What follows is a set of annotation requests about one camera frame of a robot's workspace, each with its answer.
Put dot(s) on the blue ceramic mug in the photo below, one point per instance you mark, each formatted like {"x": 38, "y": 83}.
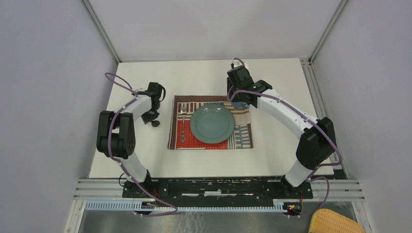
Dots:
{"x": 240, "y": 105}

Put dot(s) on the aluminium frame rails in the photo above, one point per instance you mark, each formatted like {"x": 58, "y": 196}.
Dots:
{"x": 272, "y": 152}

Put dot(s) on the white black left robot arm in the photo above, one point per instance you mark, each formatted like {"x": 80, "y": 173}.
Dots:
{"x": 116, "y": 132}

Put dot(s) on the teal ceramic plate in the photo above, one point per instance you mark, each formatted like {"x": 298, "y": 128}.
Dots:
{"x": 212, "y": 123}

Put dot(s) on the striped patchwork placemat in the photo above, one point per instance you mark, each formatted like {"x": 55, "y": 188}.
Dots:
{"x": 240, "y": 139}

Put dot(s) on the ornate silver fork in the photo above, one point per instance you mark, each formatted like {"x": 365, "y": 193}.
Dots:
{"x": 183, "y": 114}

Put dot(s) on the white slotted cable duct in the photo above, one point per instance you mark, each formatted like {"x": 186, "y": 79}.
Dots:
{"x": 131, "y": 205}

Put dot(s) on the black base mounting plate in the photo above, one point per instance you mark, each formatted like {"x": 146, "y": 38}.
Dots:
{"x": 225, "y": 192}

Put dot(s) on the black spoon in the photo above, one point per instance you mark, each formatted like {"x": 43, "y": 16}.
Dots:
{"x": 155, "y": 123}

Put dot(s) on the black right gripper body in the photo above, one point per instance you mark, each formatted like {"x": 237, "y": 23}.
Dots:
{"x": 235, "y": 97}

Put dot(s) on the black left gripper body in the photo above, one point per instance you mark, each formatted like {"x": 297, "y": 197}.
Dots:
{"x": 150, "y": 115}

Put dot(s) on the yellow woven basket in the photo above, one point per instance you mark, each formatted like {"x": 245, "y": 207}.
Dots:
{"x": 327, "y": 221}

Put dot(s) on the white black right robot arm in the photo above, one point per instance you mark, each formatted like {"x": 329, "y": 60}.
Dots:
{"x": 317, "y": 140}

